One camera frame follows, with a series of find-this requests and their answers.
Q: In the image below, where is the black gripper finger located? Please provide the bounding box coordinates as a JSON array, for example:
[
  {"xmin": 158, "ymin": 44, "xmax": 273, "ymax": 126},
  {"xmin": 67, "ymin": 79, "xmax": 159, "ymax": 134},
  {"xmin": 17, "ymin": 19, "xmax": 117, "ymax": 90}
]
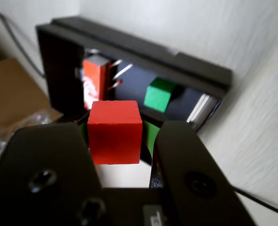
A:
[
  {"xmin": 0, "ymin": 121, "xmax": 106, "ymax": 226},
  {"xmin": 142, "ymin": 120, "xmax": 258, "ymax": 226}
]

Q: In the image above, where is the green wooden cube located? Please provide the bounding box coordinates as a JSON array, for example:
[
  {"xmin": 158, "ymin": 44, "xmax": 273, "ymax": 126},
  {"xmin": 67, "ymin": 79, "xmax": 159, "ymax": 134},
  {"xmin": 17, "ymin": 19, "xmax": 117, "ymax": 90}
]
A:
[{"xmin": 143, "ymin": 77, "xmax": 178, "ymax": 113}]

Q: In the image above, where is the black cardboard box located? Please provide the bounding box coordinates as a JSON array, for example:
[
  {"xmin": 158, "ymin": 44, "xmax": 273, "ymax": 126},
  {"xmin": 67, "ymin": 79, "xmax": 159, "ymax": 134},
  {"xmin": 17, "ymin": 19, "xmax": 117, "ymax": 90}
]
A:
[{"xmin": 36, "ymin": 16, "xmax": 224, "ymax": 129}]

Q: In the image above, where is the red-tipped matchstick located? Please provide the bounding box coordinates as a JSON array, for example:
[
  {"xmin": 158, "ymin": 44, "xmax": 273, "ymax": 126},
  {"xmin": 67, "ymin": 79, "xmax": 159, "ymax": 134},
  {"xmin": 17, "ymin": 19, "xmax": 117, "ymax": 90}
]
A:
[{"xmin": 107, "ymin": 80, "xmax": 123, "ymax": 91}]

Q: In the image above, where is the clear plastic bag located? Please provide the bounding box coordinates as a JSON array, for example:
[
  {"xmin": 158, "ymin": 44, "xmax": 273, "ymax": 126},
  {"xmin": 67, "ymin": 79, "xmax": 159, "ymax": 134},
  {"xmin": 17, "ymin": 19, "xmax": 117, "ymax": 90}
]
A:
[{"xmin": 0, "ymin": 110, "xmax": 59, "ymax": 170}]

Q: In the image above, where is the red white matchbox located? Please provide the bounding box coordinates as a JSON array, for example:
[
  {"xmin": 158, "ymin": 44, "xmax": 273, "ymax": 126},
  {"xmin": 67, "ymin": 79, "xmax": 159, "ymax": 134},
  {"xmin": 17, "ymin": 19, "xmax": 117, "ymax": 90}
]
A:
[{"xmin": 82, "ymin": 55, "xmax": 111, "ymax": 111}]

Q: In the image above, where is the large brown cardboard box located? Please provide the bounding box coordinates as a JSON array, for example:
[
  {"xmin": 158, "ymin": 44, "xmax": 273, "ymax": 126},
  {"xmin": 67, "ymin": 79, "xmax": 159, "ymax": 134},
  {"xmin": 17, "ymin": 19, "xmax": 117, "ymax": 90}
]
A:
[{"xmin": 0, "ymin": 58, "xmax": 61, "ymax": 132}]

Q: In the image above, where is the white matchstick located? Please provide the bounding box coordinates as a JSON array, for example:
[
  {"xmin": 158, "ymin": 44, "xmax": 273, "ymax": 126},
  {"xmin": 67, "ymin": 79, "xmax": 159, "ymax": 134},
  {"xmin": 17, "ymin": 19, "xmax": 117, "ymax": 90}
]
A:
[
  {"xmin": 110, "ymin": 59, "xmax": 123, "ymax": 69},
  {"xmin": 111, "ymin": 63, "xmax": 133, "ymax": 81}
]

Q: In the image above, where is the red wooden cube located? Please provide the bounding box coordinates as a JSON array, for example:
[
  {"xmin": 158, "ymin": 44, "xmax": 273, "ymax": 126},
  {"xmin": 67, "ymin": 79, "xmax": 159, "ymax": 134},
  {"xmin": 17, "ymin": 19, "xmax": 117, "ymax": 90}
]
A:
[{"xmin": 87, "ymin": 100, "xmax": 144, "ymax": 166}]

